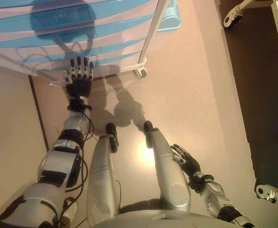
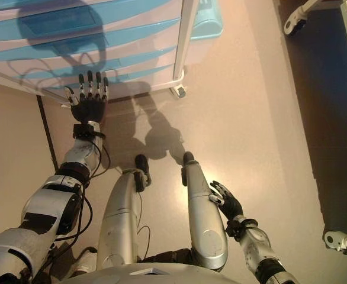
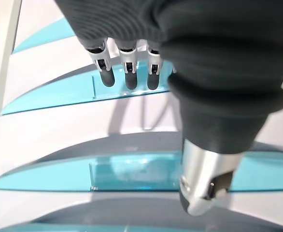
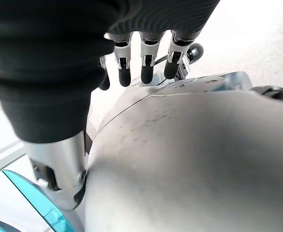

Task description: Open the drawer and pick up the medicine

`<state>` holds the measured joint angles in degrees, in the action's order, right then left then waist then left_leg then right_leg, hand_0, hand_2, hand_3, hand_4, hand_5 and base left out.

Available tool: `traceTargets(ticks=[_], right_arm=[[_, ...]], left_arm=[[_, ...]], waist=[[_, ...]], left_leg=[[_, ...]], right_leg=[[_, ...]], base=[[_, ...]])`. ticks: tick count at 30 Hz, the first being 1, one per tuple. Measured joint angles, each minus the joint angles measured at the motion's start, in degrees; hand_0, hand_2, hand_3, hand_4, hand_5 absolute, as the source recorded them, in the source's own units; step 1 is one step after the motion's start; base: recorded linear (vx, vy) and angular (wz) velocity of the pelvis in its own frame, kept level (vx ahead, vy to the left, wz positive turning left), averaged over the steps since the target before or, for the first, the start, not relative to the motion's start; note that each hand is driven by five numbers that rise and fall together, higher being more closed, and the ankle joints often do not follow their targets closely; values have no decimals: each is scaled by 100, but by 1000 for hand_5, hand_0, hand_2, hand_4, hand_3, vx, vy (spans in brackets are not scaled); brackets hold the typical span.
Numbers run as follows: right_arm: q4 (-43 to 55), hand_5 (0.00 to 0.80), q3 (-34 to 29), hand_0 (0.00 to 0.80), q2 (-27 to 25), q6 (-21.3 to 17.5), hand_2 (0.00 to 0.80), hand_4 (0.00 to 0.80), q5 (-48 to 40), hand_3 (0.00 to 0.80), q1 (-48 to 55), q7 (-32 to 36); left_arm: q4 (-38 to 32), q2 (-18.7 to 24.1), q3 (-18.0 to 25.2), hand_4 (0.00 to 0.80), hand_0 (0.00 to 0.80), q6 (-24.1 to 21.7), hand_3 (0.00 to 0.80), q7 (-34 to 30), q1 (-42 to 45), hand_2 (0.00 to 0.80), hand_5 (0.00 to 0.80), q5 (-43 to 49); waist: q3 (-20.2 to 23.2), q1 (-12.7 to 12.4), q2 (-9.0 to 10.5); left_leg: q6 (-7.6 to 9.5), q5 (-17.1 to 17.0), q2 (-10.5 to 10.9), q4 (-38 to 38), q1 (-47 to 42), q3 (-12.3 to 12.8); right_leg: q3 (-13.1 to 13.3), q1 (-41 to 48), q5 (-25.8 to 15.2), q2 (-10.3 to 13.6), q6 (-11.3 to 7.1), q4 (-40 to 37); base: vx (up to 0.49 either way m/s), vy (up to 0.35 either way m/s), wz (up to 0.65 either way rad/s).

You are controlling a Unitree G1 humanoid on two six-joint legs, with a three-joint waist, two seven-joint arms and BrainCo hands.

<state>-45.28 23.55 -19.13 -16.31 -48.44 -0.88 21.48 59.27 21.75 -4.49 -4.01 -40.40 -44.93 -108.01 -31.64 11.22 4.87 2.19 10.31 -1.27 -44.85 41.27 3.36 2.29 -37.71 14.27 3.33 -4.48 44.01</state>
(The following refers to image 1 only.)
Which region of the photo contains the light blue lid waste bin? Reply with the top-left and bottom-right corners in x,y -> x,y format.
157,0 -> 182,31

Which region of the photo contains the grey robot torso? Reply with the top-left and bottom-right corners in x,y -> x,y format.
91,209 -> 249,228

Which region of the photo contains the silver robot leg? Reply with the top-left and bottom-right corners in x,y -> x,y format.
86,122 -> 123,223
143,120 -> 192,212

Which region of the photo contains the silver right robot leg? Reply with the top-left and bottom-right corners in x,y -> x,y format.
143,120 -> 192,212

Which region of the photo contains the grey cart caster wheel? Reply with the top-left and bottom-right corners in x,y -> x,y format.
135,67 -> 148,79

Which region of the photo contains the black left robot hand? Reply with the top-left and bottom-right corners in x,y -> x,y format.
63,56 -> 94,99

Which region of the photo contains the white bed caster wheel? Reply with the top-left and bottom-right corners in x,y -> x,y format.
223,9 -> 243,29
255,182 -> 278,202

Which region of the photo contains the blue front cart drawer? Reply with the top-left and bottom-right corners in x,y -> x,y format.
0,23 -> 154,48
0,0 -> 159,11
15,39 -> 149,66
39,51 -> 143,74
0,9 -> 156,34

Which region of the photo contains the white person shoe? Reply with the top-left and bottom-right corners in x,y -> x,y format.
62,201 -> 78,221

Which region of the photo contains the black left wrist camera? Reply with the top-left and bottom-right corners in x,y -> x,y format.
67,99 -> 92,111

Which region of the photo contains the silver left robot leg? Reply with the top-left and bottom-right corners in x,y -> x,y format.
86,122 -> 123,223

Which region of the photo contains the white medical cart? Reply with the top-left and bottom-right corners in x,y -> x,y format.
0,0 -> 172,87

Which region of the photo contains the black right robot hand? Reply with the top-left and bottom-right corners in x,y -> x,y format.
171,143 -> 201,178

